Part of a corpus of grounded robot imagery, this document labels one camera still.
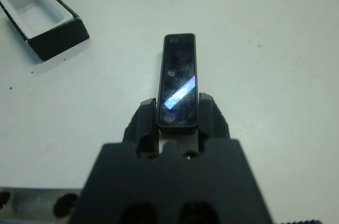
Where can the black box with white tray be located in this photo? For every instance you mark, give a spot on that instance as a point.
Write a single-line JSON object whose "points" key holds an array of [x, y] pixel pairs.
{"points": [[61, 36]]}

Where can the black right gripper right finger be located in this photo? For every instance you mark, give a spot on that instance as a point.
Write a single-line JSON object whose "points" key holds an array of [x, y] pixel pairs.
{"points": [[212, 120]]}

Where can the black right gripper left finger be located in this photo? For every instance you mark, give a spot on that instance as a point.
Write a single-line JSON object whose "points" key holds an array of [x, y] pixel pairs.
{"points": [[144, 120]]}

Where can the slim black camera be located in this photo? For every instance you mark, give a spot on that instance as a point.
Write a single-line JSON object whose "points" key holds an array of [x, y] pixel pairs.
{"points": [[177, 75]]}

